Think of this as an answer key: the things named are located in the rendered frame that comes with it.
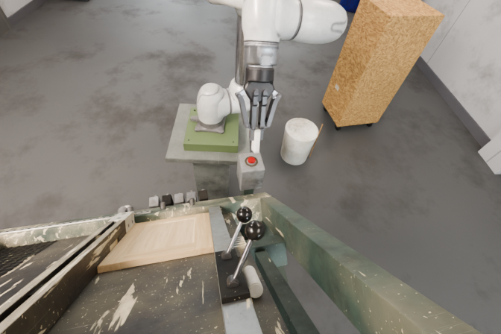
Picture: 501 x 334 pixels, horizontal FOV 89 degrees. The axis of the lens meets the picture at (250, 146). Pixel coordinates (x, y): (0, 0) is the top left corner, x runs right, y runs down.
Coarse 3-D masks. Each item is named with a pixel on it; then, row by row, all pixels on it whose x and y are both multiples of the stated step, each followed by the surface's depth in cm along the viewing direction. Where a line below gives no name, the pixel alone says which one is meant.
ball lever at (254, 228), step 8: (248, 224) 48; (256, 224) 47; (248, 232) 47; (256, 232) 46; (264, 232) 47; (248, 240) 48; (256, 240) 47; (248, 248) 47; (240, 264) 47; (240, 272) 47; (232, 280) 46
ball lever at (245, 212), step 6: (240, 210) 59; (246, 210) 59; (240, 216) 58; (246, 216) 58; (240, 222) 59; (246, 222) 59; (240, 228) 59; (234, 234) 59; (234, 240) 59; (228, 246) 59; (222, 252) 60; (228, 252) 59; (222, 258) 58; (228, 258) 58
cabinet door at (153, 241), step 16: (144, 224) 105; (160, 224) 103; (176, 224) 101; (192, 224) 99; (208, 224) 96; (128, 240) 87; (144, 240) 86; (160, 240) 85; (176, 240) 83; (192, 240) 81; (208, 240) 79; (112, 256) 74; (128, 256) 73; (144, 256) 72; (160, 256) 72; (176, 256) 72
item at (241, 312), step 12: (216, 216) 98; (216, 228) 84; (216, 240) 73; (228, 240) 72; (240, 300) 43; (228, 312) 41; (240, 312) 40; (252, 312) 40; (228, 324) 38; (240, 324) 38; (252, 324) 37
